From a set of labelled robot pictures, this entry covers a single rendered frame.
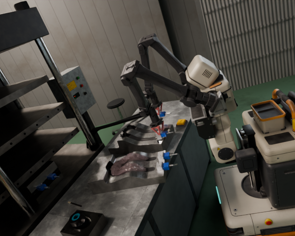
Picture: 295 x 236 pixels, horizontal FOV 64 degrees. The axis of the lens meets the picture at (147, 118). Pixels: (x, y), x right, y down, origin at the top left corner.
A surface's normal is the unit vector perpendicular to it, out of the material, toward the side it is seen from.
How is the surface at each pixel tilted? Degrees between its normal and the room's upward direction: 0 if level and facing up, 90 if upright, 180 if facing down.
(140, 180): 90
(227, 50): 90
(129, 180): 90
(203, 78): 90
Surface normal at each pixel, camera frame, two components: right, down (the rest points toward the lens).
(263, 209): -0.32, -0.85
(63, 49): -0.08, 0.47
